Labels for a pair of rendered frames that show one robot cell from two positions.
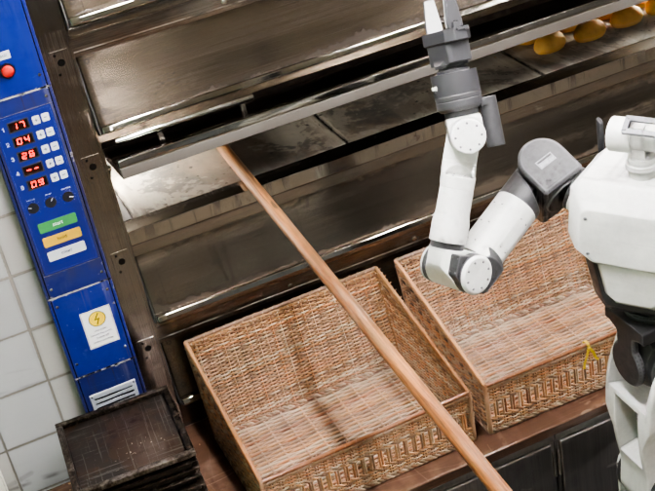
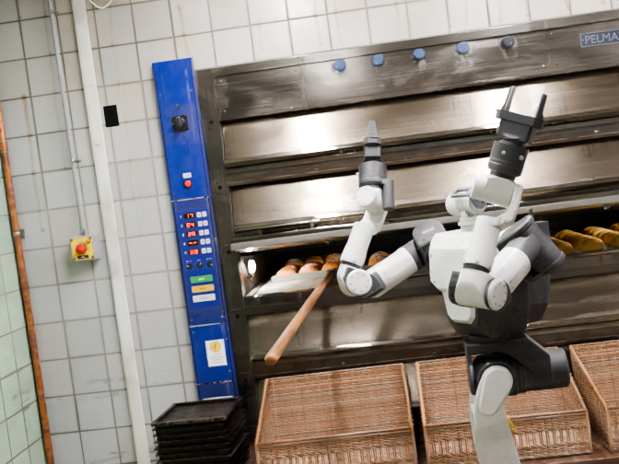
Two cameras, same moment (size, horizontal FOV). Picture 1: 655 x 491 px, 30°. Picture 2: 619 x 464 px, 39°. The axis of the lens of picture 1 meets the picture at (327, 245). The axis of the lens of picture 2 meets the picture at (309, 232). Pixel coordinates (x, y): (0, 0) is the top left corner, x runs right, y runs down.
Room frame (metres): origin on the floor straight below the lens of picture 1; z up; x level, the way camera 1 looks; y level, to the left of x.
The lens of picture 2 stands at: (-0.50, -1.14, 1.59)
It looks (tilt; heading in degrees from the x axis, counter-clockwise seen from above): 3 degrees down; 23
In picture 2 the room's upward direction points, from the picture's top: 7 degrees counter-clockwise
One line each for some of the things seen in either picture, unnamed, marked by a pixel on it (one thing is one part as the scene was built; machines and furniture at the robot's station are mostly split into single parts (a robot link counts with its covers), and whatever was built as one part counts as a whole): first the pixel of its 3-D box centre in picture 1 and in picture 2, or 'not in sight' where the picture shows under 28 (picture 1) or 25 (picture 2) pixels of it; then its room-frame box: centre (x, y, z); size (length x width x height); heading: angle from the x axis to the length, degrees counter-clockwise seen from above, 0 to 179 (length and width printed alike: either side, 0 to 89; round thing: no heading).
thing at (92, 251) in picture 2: not in sight; (85, 248); (2.35, 1.02, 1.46); 0.10 x 0.07 x 0.10; 108
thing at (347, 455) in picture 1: (327, 389); (336, 420); (2.42, 0.07, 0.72); 0.56 x 0.49 x 0.28; 108
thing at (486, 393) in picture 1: (533, 306); (496, 403); (2.60, -0.49, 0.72); 0.56 x 0.49 x 0.28; 107
